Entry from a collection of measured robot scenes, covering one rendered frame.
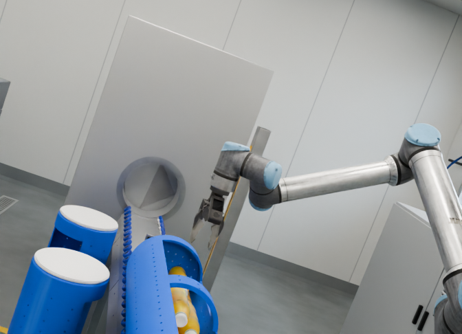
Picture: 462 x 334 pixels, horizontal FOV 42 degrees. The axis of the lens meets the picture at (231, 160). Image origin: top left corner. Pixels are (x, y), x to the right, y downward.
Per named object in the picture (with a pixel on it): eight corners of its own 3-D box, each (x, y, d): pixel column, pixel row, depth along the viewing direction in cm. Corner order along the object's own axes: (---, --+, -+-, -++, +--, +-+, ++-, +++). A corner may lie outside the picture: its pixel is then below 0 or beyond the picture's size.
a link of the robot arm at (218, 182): (239, 183, 204) (213, 174, 202) (234, 196, 204) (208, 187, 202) (234, 177, 213) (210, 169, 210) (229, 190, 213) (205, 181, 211)
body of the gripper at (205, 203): (216, 219, 215) (228, 188, 213) (219, 226, 207) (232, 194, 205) (196, 213, 213) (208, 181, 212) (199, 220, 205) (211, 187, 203)
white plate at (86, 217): (79, 202, 295) (78, 204, 295) (48, 208, 268) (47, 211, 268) (128, 224, 288) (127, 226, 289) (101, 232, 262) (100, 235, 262)
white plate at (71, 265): (45, 276, 198) (44, 280, 198) (120, 285, 213) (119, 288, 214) (27, 242, 221) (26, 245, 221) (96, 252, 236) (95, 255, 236)
